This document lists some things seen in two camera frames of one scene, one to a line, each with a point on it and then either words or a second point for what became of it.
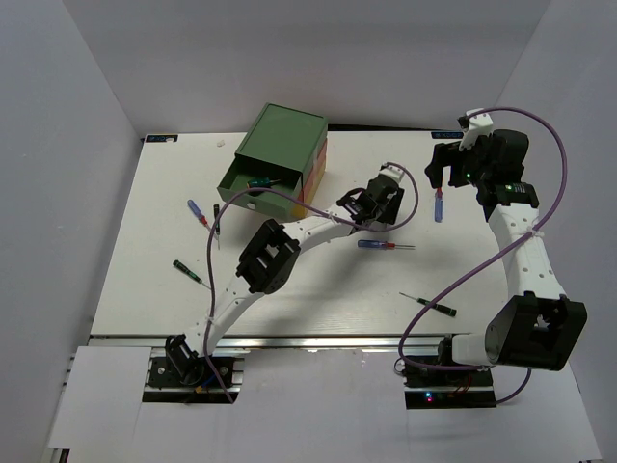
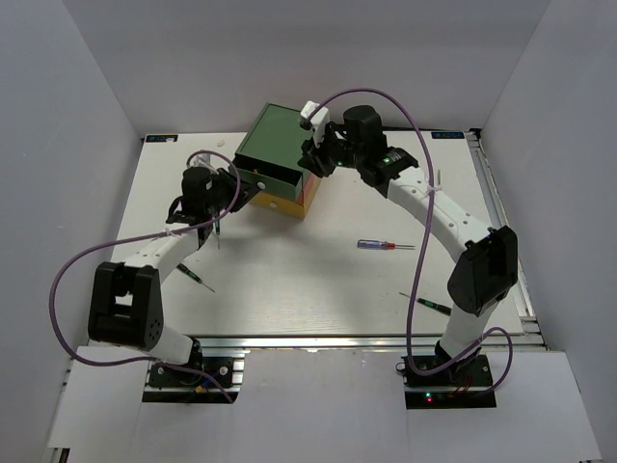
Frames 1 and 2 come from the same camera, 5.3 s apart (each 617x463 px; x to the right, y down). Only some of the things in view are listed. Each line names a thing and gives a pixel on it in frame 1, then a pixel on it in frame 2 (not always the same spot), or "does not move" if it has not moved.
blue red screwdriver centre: x=381 y=245 does not move
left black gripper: x=390 y=214 -> x=246 y=190
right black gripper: x=442 y=157 -> x=312 y=160
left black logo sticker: x=162 y=138 does not move
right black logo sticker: x=446 y=134 does not move
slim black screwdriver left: x=216 y=210 does not move
